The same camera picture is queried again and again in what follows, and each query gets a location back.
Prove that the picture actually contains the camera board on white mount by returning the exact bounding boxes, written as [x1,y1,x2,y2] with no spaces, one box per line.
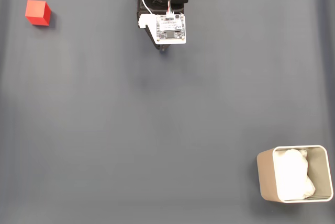
[138,13,187,45]

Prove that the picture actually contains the beige box with white rim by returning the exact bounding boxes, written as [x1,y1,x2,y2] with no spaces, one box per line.
[256,144,334,204]

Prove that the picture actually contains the red cube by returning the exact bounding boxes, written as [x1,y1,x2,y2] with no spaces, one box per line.
[25,0,52,27]

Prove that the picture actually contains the crumpled white paper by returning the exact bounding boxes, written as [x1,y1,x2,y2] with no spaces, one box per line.
[274,148,316,201]

